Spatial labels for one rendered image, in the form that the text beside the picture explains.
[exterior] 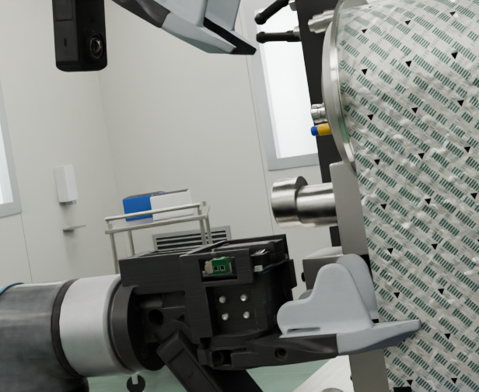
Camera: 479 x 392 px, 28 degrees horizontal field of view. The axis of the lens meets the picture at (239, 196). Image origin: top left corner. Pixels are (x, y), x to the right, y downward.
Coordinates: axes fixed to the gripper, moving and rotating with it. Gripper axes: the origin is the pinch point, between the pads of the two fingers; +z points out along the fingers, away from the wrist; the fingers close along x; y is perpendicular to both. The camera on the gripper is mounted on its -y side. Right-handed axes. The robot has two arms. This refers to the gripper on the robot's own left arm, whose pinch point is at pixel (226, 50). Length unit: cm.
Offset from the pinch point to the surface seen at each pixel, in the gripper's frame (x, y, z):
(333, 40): -8.2, 6.0, 9.6
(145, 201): 422, -183, -170
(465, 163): -8.1, 3.7, 21.0
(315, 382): 51, -41, 13
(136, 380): 371, -250, -106
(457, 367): -8.1, -7.7, 27.6
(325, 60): -6.9, 4.4, 9.3
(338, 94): -9.1, 3.4, 11.9
